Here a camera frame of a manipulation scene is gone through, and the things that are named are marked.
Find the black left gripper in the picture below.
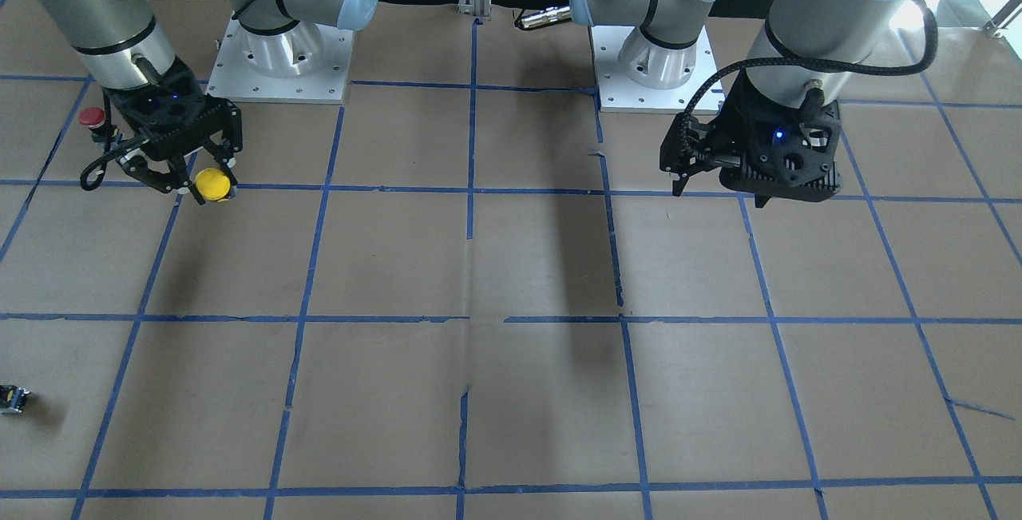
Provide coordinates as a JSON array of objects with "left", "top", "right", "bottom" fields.
[{"left": 660, "top": 72, "right": 843, "bottom": 209}]

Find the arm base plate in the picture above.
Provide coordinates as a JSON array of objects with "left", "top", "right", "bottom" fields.
[
  {"left": 590, "top": 26, "right": 718, "bottom": 113},
  {"left": 207, "top": 20, "right": 354, "bottom": 105}
]

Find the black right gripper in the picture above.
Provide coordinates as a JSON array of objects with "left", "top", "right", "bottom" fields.
[{"left": 103, "top": 58, "right": 244, "bottom": 202}]

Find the yellow push button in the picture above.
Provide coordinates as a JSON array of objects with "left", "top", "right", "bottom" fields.
[{"left": 194, "top": 167, "right": 234, "bottom": 202}]

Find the silver cable connector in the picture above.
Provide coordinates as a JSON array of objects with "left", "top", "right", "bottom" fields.
[{"left": 513, "top": 6, "right": 572, "bottom": 31}]

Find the red push button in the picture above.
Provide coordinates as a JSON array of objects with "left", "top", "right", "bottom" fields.
[{"left": 77, "top": 106, "right": 121, "bottom": 148}]

